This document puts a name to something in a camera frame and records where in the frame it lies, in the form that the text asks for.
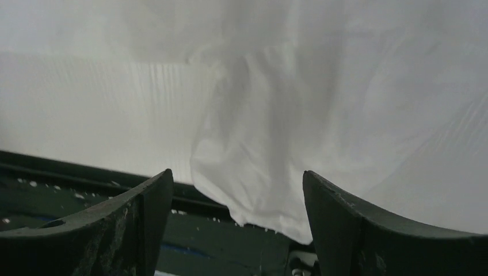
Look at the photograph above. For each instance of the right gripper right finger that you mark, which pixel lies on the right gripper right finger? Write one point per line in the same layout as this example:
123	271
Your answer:
352	236

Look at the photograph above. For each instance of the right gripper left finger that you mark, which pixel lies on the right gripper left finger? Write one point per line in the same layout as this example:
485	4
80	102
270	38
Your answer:
119	236

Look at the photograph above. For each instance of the white printed t-shirt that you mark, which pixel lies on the white printed t-shirt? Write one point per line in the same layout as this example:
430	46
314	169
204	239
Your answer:
386	99

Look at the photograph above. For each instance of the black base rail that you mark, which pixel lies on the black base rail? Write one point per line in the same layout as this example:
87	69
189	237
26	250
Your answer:
200	236

